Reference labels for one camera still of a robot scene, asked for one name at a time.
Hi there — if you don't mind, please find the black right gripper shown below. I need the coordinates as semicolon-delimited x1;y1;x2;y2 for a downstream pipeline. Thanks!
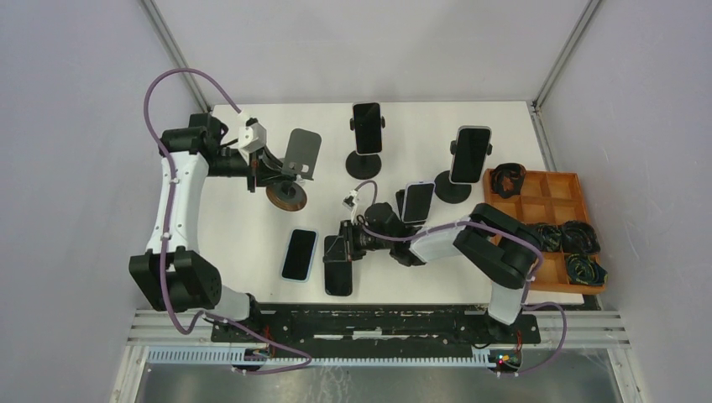
323;218;393;261

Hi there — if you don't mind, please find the black phone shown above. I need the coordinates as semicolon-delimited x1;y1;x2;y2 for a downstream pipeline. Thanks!
323;262;353;297
350;102;385;155

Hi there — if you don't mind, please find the wooden base black phone stand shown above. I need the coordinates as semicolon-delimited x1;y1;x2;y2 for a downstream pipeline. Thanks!
265;128;322;212

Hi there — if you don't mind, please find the light blue cased phone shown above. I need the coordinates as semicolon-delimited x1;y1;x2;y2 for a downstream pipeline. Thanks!
280;228;318;283

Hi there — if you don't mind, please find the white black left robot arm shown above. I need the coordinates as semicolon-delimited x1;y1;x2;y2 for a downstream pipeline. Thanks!
128;113;307;335

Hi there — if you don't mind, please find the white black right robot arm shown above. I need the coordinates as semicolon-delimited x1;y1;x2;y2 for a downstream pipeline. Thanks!
322;202;543;343

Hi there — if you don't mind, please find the white framed small phone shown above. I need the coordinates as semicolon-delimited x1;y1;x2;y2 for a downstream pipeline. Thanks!
395;181;436;224

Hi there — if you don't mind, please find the black round right stand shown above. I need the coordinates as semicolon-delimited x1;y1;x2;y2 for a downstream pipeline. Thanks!
434;170;472;204

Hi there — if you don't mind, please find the white cased phone on stand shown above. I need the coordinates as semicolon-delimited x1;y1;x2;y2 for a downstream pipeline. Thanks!
449;126;492;185

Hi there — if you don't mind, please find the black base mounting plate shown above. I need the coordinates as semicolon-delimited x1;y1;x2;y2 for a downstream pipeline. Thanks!
242;303;542;359

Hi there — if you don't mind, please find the orange compartment tray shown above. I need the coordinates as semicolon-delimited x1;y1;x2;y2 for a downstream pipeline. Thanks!
483;169;606;296

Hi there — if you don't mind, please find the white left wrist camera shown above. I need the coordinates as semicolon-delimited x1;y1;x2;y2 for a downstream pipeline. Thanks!
237;118;267;156

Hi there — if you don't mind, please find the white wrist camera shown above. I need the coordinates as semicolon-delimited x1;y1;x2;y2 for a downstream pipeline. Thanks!
342;189;359;212
237;118;267;156

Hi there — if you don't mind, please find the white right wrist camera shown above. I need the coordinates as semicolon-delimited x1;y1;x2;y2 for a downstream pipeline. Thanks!
342;189;359;212

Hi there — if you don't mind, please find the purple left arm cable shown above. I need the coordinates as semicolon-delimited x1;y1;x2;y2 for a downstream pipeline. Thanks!
143;67;314;377

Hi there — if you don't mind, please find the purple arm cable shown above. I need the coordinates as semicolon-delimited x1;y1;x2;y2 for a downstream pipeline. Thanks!
350;179;568;377
143;67;314;377

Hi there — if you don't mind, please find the black cable bundle top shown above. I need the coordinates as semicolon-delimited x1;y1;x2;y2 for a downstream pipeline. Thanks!
489;162;528;200

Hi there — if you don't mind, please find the black cable bundle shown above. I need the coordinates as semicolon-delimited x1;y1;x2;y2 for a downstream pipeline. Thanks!
489;162;528;200
563;252;609;288
528;222;566;254
560;220;602;256

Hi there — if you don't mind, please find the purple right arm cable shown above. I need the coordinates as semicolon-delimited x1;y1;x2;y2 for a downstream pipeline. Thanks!
350;179;568;377

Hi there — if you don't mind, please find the black cable bundle middle left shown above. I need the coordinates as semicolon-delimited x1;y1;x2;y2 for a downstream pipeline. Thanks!
528;222;566;254

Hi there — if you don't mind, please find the white slotted cable duct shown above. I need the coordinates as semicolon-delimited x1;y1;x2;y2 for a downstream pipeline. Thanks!
147;347;497;369

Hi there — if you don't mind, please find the black cable bundle middle right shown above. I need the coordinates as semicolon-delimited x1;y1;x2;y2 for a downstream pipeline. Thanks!
560;220;602;256

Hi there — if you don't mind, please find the black cable bundle lower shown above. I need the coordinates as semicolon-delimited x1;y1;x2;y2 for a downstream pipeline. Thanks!
563;252;609;288

